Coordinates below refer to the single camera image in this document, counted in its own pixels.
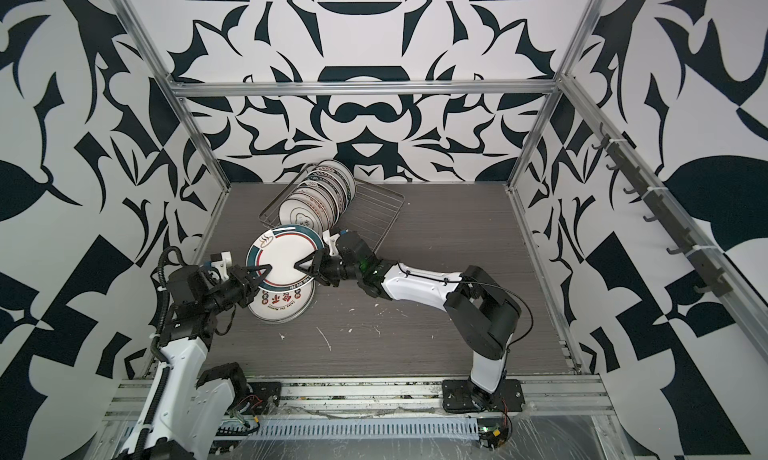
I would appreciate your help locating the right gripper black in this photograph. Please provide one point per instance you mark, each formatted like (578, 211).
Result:
(311, 270)

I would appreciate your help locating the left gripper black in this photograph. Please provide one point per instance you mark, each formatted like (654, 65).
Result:
(247, 285)

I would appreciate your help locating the white plate red green band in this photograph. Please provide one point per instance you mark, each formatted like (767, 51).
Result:
(281, 248)

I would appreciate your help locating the white plate orange sunburst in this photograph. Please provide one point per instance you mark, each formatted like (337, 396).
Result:
(337, 204)

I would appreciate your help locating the white plate green cloud motif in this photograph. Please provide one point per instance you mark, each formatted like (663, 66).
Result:
(302, 212)

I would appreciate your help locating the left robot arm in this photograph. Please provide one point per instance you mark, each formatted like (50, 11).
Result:
(186, 404)

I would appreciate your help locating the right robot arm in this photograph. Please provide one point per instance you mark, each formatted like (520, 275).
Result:
(484, 313)

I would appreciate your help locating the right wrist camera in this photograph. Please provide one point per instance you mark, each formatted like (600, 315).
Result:
(330, 241)

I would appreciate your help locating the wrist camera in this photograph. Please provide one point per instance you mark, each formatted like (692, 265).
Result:
(220, 263)
(330, 241)

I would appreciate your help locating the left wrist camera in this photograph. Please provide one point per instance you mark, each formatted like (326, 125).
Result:
(220, 263)

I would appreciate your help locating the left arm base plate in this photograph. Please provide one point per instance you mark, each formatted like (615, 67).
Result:
(262, 398)

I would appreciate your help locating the white cable duct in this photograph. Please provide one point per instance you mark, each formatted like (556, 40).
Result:
(459, 428)

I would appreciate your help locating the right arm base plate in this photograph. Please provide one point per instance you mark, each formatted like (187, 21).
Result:
(463, 397)

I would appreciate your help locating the aluminium frame crossbar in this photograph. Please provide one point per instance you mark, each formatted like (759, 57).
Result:
(221, 89)

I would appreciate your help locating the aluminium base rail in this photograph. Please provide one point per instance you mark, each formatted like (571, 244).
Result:
(390, 397)

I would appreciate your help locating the wall hook rail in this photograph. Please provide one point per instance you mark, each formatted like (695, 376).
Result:
(665, 210)

